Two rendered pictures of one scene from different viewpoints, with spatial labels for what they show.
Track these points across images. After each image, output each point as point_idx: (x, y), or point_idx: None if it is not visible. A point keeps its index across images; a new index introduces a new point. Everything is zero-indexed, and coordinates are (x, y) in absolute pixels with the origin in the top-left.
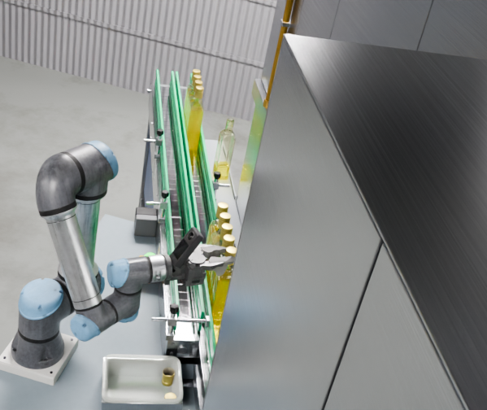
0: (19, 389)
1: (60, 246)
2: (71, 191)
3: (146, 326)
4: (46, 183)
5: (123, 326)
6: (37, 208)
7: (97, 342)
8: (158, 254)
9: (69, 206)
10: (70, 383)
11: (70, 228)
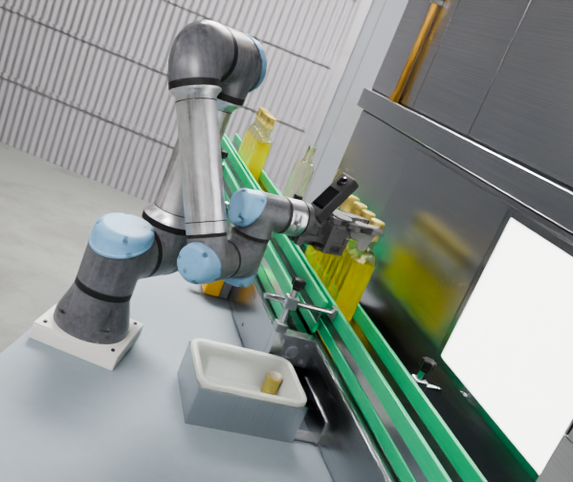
0: (63, 364)
1: (192, 135)
2: (221, 63)
3: (223, 336)
4: (193, 41)
5: (193, 330)
6: (170, 77)
7: (164, 339)
8: None
9: (216, 80)
10: (135, 373)
11: (210, 112)
